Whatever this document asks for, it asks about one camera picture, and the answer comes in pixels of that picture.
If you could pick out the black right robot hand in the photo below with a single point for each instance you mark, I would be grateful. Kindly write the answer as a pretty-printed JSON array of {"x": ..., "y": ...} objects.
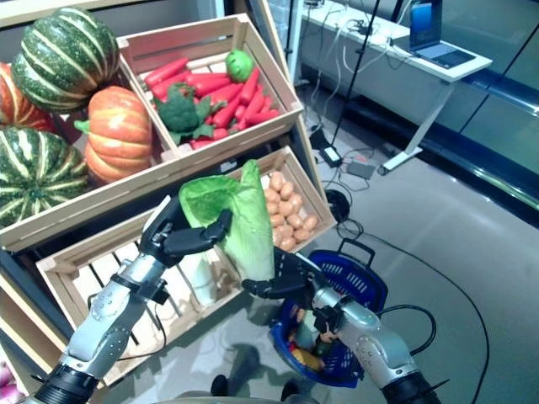
[{"x": 290, "y": 278}]

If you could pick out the blue plastic shopping basket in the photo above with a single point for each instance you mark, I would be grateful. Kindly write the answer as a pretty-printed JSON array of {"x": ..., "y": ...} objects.
[{"x": 366, "y": 270}]

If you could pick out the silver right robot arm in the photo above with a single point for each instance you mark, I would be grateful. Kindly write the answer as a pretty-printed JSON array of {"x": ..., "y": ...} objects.
[{"x": 370, "y": 336}]

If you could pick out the dark green cucumber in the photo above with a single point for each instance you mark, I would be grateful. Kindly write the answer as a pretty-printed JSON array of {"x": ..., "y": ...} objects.
[{"x": 323, "y": 347}]

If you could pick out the yellow corn cob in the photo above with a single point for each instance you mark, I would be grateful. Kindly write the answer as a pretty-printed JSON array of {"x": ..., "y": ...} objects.
[{"x": 307, "y": 358}]

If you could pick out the wooden potato crate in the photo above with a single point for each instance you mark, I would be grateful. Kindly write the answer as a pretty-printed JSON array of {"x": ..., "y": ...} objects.
[{"x": 313, "y": 191}]

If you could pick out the black right robot foot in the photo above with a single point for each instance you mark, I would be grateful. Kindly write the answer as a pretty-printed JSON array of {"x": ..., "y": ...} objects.
[{"x": 290, "y": 389}]

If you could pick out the black robot foot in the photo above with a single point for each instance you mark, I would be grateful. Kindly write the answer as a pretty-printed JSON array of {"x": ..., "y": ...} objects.
[
  {"x": 219, "y": 385},
  {"x": 290, "y": 389}
]

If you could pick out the grey robot torso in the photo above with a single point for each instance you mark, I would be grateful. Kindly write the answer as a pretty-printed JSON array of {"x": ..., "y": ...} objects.
[{"x": 252, "y": 399}]

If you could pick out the grey power box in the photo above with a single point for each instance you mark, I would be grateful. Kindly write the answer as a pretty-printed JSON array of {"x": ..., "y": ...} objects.
[{"x": 360, "y": 169}]

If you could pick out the black left robot foot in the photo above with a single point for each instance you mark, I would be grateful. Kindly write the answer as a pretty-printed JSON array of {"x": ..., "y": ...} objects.
[{"x": 219, "y": 385}]

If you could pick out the black power adapter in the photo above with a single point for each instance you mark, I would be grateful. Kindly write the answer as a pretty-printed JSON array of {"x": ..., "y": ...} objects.
[{"x": 330, "y": 155}]

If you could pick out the wooden carrot crate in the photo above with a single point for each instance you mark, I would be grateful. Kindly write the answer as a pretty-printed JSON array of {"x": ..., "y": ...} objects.
[{"x": 236, "y": 136}]

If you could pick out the red plastic carrot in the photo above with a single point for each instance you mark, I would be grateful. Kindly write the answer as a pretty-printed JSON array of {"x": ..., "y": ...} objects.
[
  {"x": 220, "y": 134},
  {"x": 170, "y": 84},
  {"x": 225, "y": 94},
  {"x": 166, "y": 71},
  {"x": 254, "y": 107},
  {"x": 240, "y": 111},
  {"x": 225, "y": 113},
  {"x": 208, "y": 82},
  {"x": 249, "y": 86},
  {"x": 201, "y": 144},
  {"x": 263, "y": 116}
]

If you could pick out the dark green broccoli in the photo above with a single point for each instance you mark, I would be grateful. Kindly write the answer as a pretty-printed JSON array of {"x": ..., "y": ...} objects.
[{"x": 179, "y": 111}]

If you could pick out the light slatted wooden crate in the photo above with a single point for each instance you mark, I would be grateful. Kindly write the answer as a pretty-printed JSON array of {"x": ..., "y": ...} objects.
[{"x": 76, "y": 256}]

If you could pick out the wooden pumpkin crate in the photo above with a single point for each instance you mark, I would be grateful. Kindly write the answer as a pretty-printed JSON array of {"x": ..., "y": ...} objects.
[{"x": 84, "y": 208}]

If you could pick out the light green round cabbage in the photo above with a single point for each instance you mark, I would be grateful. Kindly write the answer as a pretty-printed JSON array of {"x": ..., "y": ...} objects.
[{"x": 239, "y": 65}]

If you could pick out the orange pumpkin green stem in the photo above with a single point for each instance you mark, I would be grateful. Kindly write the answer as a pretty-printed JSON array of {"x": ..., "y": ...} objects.
[{"x": 118, "y": 134}]

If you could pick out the black tripod stand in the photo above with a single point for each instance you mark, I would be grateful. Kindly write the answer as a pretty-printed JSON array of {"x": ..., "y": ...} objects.
[{"x": 359, "y": 63}]

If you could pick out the black vertical pole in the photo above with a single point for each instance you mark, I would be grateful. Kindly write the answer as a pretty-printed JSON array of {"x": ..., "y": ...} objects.
[{"x": 289, "y": 50}]

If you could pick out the open grey laptop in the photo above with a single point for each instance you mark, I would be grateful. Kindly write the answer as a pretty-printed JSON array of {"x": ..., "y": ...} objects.
[{"x": 446, "y": 56}]

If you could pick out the white rolling desk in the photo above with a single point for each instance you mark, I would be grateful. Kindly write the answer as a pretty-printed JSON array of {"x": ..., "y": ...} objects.
[{"x": 467, "y": 69}]

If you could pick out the green striped pumpkin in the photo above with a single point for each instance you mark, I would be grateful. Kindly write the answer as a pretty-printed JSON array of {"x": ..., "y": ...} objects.
[
  {"x": 33, "y": 172},
  {"x": 67, "y": 59}
]

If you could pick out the glass display cabinet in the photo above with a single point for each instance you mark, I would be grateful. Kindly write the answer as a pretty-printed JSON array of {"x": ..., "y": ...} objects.
[{"x": 505, "y": 42}]

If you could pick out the reddish orange striped pumpkin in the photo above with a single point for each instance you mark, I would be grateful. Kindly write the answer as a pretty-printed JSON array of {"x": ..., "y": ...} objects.
[{"x": 17, "y": 105}]

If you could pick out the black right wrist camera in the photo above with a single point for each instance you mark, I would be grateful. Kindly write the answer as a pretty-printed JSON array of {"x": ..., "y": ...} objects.
[{"x": 326, "y": 322}]

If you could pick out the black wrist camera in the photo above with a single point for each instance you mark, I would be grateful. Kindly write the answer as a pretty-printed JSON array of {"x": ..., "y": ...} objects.
[
  {"x": 326, "y": 322},
  {"x": 160, "y": 293}
]

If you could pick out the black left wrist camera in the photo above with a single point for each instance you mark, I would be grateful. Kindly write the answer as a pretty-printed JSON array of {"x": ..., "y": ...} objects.
[{"x": 160, "y": 293}]

